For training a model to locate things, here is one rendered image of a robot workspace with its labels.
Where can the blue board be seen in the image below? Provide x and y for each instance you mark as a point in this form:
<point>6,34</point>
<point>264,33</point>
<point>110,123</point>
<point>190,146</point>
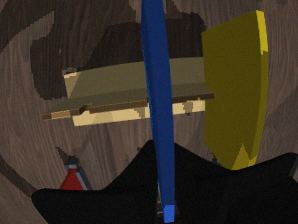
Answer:
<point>159,89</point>

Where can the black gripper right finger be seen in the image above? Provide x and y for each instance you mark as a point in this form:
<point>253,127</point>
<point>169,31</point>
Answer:
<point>205,191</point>

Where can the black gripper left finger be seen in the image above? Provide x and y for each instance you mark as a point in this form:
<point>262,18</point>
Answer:
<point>131,198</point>

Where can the yellow notched board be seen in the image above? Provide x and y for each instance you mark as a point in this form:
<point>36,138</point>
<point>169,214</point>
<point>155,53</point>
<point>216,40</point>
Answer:
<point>237,71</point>

